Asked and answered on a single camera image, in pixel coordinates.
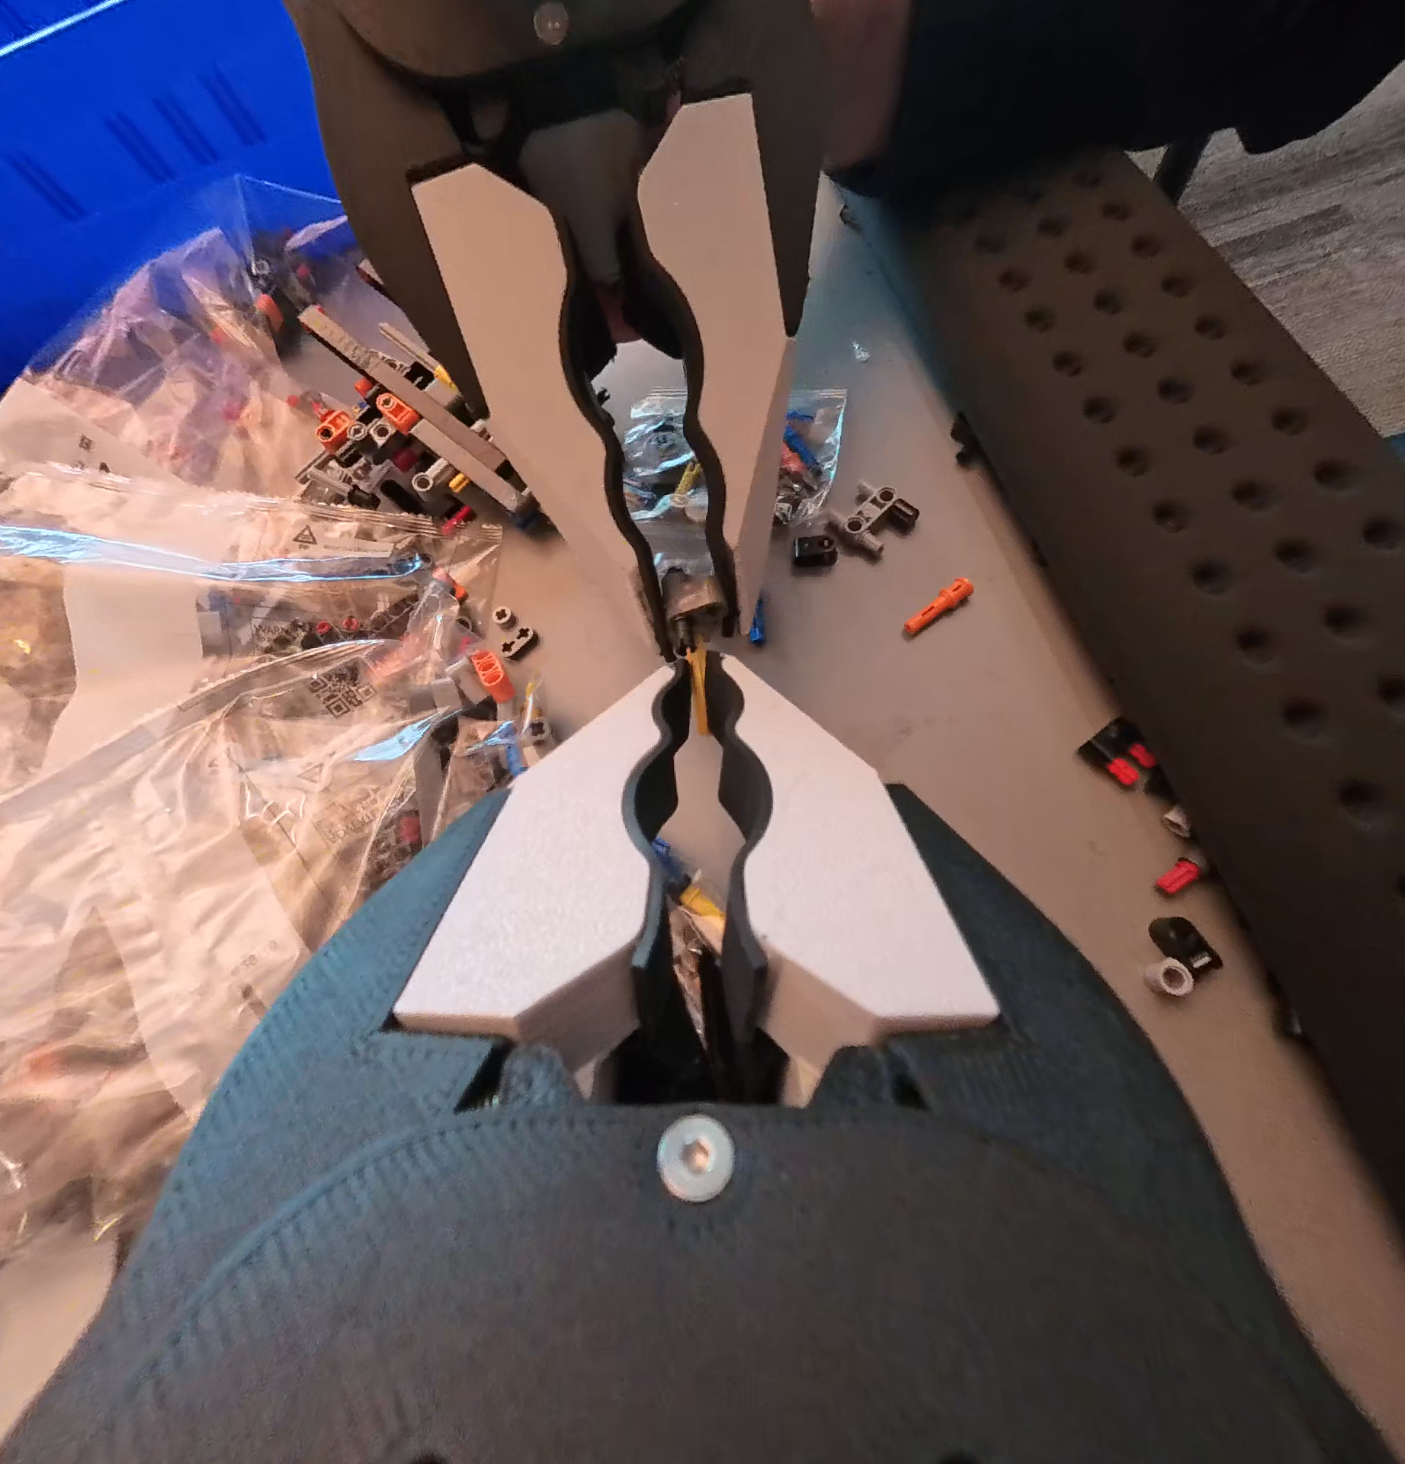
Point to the small grey lego assembly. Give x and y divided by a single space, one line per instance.
691 597

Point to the person's right hand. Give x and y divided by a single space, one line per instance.
863 81

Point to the dark grey lego chassis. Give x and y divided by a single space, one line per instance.
428 435

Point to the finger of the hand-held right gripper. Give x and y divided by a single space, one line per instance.
508 321
730 287

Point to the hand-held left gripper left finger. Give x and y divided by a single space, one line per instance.
520 904

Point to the grey double-hole lego connector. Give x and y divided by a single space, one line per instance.
874 520

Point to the small whitish lego piece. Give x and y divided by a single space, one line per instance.
1176 819

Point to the heap of loose lego parts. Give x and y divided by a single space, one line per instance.
688 886

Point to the red lego pin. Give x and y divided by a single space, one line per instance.
1180 878

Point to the orange lego pin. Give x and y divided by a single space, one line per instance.
940 607

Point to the black lego piece, red pins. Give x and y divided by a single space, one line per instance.
1114 756

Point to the small zip bag of pins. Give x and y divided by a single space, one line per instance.
814 447

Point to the person's right forearm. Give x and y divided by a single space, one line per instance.
1114 81

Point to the blue lego pin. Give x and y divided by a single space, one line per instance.
757 623

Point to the black perforated pad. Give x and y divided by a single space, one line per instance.
1229 573

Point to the black lego connector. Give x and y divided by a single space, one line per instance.
817 551

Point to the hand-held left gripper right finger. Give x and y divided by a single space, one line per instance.
863 904

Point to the pile of clear lego bags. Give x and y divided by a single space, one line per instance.
199 744

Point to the black connector with white pin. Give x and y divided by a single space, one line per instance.
1176 943

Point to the blue plastic bin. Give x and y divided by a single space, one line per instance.
142 115

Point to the orange lego connector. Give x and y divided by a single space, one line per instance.
487 676

